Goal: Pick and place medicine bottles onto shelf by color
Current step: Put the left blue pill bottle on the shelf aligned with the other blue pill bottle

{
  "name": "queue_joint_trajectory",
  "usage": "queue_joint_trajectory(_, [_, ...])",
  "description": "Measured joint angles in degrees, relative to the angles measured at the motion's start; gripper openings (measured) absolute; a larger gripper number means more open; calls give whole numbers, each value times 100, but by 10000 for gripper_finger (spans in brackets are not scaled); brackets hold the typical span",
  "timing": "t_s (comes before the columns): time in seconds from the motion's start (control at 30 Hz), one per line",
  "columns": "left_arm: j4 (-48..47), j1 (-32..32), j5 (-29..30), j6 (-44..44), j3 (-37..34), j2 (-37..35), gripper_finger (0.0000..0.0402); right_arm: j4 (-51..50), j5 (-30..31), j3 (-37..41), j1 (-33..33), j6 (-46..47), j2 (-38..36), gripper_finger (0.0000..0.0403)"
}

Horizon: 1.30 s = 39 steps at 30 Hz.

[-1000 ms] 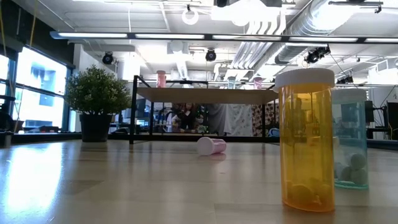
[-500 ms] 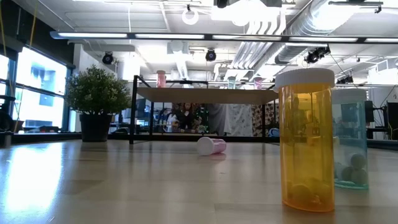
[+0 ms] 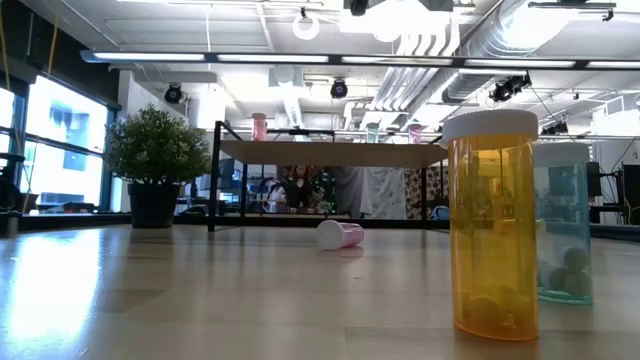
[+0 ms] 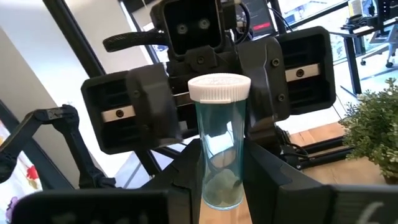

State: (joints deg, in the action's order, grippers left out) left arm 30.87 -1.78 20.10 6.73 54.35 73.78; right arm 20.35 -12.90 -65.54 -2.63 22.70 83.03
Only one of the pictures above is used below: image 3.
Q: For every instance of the purple pill bottle white cap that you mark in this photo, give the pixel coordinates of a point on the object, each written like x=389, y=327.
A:
x=345, y=235
x=414, y=135

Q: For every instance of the teal pill bottle white cap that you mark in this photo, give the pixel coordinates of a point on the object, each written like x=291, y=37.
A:
x=565, y=225
x=372, y=134

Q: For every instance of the pink pill bottle white cap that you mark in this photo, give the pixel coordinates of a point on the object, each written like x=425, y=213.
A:
x=259, y=129

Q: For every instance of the yellow pill bottle white cap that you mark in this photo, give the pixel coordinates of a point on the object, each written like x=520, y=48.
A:
x=492, y=225

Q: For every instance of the wooden shelf black metal legs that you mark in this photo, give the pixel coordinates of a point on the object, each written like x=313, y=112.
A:
x=330, y=154

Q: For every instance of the person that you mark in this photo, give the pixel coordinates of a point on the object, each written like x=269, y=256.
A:
x=299, y=187

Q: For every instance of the small green plant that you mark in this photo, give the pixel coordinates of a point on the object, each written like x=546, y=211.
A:
x=325, y=207

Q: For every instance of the grey hanging cloth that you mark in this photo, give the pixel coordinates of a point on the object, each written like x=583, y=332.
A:
x=350, y=192

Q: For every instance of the white patterned hanging cloth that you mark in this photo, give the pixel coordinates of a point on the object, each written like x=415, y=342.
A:
x=390, y=192

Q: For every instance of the black ceiling spotlight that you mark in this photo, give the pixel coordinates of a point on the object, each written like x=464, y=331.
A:
x=339, y=89
x=173, y=94

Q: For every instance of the dark patterned hanging cloth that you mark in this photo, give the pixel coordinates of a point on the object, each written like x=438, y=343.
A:
x=435, y=187

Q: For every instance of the blue white helmet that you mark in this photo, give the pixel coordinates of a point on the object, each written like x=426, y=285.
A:
x=440, y=213

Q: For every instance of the green potted plant black pot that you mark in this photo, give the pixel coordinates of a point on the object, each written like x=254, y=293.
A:
x=155, y=150

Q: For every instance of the overhead light bar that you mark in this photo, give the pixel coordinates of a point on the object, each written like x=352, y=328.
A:
x=150, y=56

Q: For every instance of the large window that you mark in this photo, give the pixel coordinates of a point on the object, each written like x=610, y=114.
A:
x=65, y=150

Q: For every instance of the black computer monitor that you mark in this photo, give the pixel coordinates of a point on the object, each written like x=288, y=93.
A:
x=631, y=195
x=594, y=179

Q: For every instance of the black round equipment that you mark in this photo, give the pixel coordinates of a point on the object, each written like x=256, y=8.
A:
x=7, y=225

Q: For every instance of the black ceiling camera cluster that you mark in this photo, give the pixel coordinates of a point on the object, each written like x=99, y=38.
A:
x=507, y=89

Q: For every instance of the silver ventilation duct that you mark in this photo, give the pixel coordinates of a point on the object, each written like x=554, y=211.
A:
x=525, y=27

